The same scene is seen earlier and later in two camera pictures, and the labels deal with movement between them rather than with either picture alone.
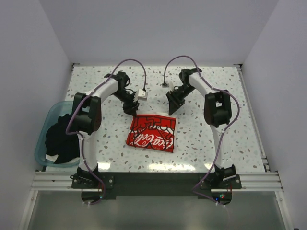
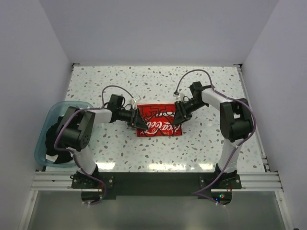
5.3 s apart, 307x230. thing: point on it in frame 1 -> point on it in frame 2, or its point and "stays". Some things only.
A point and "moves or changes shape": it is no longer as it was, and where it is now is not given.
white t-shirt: (153, 131) moves or changes shape
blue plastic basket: (51, 114) stays
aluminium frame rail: (62, 181) stays
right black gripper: (173, 97) -> (181, 114)
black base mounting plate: (105, 185) stays
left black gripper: (131, 108) -> (135, 120)
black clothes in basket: (57, 142) stays
